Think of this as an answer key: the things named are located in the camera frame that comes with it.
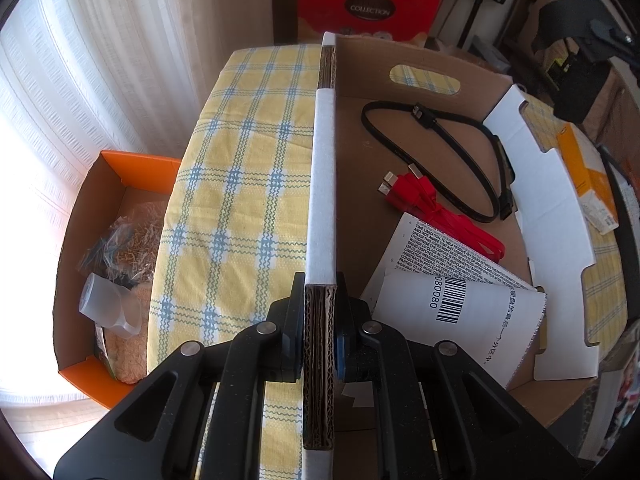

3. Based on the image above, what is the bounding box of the clear bag of small parts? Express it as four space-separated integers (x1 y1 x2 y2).
75 200 168 291

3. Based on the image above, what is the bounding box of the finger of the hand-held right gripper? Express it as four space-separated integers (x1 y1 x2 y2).
551 62 617 125
531 0 640 68

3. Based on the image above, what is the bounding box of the white paper leaflet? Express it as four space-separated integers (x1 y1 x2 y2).
360 212 548 391

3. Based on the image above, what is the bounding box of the white curtain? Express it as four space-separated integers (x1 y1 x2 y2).
0 0 281 441

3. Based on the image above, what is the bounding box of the translucent plastic cup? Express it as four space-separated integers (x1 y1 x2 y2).
79 273 142 338

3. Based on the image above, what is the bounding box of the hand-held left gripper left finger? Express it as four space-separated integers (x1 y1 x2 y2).
52 271 307 480

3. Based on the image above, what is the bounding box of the black curved bar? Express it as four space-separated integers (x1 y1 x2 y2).
599 145 640 266

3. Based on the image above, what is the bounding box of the black cable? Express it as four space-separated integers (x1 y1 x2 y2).
361 100 516 223

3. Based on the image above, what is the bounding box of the orange cardboard box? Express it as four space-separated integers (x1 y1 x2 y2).
52 150 183 411

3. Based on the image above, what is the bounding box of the green clock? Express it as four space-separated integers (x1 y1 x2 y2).
547 52 571 83

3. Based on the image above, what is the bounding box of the orange and white package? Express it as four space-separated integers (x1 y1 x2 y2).
556 124 620 235

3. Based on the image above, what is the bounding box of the red gift bag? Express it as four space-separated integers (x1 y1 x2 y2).
297 0 443 41

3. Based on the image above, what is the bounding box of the wooden sofa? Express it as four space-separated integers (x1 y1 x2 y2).
495 0 640 151

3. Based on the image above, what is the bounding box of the white cardboard tray box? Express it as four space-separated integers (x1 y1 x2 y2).
300 31 621 480

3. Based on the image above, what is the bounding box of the red cable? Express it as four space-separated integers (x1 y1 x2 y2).
377 170 506 261

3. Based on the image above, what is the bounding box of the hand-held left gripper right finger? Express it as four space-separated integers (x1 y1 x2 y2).
334 271 583 480

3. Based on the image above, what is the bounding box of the floral cloth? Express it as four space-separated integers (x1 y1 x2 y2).
600 320 640 466

